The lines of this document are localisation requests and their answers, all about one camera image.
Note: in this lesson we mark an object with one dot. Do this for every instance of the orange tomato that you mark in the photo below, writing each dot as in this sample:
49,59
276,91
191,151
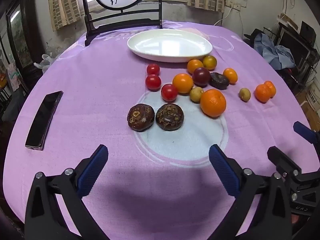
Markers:
183,83
194,65

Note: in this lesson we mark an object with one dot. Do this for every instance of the black smartphone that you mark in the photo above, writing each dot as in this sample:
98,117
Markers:
43,120

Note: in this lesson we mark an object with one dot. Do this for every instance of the cardboard box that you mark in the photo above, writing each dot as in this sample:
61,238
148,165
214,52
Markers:
311,117

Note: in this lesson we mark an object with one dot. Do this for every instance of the large orange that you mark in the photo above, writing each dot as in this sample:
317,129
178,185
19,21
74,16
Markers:
213,103

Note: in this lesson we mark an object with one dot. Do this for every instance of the white wall socket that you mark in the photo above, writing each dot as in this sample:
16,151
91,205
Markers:
233,5

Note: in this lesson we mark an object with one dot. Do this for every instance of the white bucket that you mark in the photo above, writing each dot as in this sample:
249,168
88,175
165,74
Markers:
313,97

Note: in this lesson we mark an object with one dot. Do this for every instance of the dark wooden cabinet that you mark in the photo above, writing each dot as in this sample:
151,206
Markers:
25,42

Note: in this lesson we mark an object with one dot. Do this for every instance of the dark cloth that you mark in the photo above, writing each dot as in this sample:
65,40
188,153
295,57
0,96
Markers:
251,37

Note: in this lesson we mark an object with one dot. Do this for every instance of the black box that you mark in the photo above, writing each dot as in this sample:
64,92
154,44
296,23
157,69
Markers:
308,32

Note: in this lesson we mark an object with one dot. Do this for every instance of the black metal rack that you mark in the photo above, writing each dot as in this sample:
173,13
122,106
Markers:
297,47

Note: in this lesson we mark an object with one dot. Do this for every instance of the brown water chestnut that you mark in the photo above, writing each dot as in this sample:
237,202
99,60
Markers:
140,117
169,117
219,80

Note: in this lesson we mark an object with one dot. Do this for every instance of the small orange kumquat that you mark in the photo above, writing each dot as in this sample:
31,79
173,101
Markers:
230,75

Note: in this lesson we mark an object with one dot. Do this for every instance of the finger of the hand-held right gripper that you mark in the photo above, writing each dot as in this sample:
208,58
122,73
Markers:
280,158
303,131

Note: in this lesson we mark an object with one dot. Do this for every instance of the tan longan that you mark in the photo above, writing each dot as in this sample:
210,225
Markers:
244,94
196,94

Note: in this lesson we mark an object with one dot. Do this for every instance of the white oval plate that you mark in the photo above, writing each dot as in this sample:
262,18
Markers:
170,45

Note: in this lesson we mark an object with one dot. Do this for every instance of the purple printed tablecloth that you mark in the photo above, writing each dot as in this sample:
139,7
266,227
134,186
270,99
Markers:
100,80

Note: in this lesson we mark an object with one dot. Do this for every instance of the yellow green tomato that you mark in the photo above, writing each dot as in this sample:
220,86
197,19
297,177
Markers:
209,62

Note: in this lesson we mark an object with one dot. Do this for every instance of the flat cardboard piece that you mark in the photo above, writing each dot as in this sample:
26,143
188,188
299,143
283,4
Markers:
288,21

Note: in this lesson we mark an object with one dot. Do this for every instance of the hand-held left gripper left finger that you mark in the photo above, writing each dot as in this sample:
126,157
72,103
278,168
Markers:
93,170

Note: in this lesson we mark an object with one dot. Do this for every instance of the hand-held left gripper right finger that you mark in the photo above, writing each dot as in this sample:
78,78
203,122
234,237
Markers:
223,170

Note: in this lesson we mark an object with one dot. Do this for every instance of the red cherry tomato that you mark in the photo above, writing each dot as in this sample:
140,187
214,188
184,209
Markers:
153,69
169,92
153,82

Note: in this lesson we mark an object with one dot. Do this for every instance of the white plastic bag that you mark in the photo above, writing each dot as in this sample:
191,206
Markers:
46,61

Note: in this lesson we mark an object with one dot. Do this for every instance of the blue cloth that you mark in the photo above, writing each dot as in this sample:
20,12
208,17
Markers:
275,52

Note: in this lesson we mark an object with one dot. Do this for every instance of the dark purple tomato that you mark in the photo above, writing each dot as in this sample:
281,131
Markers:
201,76

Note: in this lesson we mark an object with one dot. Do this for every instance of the person's right hand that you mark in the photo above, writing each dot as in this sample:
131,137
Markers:
295,219

